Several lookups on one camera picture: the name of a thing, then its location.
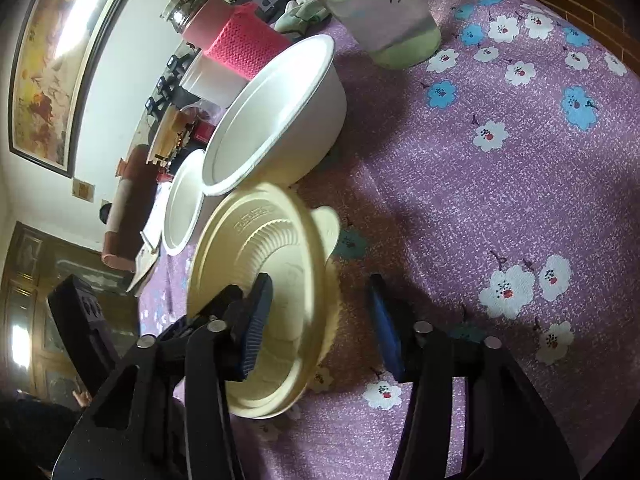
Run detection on white plastic cup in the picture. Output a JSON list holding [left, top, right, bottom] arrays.
[[179, 51, 251, 109]]

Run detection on small wall plaque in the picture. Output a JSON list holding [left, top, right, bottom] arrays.
[[71, 177, 97, 204]]

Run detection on purple floral tablecloth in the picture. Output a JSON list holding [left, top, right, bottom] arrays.
[[135, 0, 640, 480]]

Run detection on glass jar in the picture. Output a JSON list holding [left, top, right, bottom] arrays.
[[277, 0, 443, 69]]

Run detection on bottle with pink knit sleeve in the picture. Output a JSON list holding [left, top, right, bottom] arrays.
[[162, 0, 293, 82]]

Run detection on white gloves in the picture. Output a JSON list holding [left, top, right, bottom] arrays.
[[274, 0, 332, 32]]

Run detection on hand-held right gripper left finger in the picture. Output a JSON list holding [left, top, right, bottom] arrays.
[[52, 272, 275, 480]]

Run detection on white foam bowl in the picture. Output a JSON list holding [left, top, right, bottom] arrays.
[[162, 149, 207, 257], [200, 35, 348, 198]]

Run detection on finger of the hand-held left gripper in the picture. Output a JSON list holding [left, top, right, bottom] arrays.
[[47, 275, 123, 396]]

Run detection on cream plastic bowl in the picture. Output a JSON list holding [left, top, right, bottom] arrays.
[[186, 182, 343, 419]]

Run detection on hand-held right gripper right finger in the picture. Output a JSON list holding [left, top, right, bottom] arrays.
[[369, 274, 583, 480]]

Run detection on wooden cabinet doors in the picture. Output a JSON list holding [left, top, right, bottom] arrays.
[[0, 221, 143, 411]]

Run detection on brown sofa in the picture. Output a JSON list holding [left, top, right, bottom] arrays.
[[101, 144, 166, 272]]

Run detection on framed painting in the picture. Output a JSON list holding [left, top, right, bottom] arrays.
[[8, 0, 140, 179]]

